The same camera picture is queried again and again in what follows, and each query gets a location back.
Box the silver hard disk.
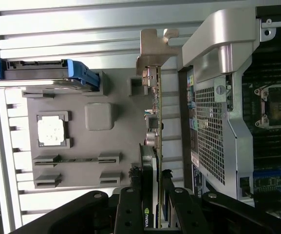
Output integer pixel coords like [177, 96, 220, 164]
[0, 60, 85, 90]

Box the green RAM stick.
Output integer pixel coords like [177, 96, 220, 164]
[34, 157, 120, 164]

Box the grey parts rack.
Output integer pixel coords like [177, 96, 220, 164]
[5, 68, 180, 190]

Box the silver CPU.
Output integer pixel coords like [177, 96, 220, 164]
[37, 117, 66, 146]

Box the hard disk drive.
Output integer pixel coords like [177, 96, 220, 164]
[0, 58, 100, 93]

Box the green motherboard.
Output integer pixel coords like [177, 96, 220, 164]
[242, 56, 281, 215]

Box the black open PC case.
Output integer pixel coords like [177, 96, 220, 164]
[178, 0, 281, 215]

